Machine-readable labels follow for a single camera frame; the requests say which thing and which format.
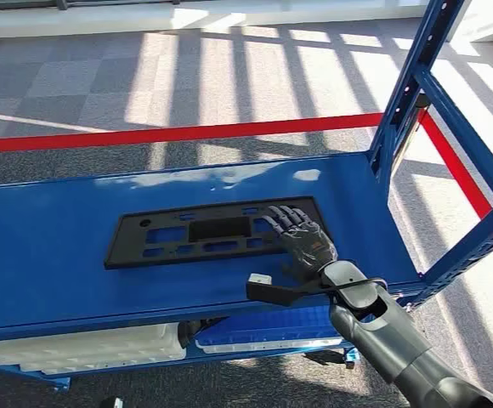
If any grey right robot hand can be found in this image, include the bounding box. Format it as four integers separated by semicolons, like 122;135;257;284
263;204;339;283

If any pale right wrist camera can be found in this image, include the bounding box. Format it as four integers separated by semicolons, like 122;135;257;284
246;273;328;309

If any black-topped stanchion post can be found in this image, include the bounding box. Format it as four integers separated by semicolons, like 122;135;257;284
412;93;431;122

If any blue plastic crate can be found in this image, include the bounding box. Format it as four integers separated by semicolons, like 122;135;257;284
195;306;343;346

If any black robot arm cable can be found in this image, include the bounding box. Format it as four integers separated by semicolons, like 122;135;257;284
314;276;388;295

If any blue steel shelf rack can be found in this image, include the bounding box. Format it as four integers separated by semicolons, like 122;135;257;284
0;0;493;394

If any red barrier belt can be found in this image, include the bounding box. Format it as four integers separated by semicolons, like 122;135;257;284
0;112;384;154
418;110;493;278

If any black plastic panel part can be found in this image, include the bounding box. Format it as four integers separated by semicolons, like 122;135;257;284
104;195;331;270

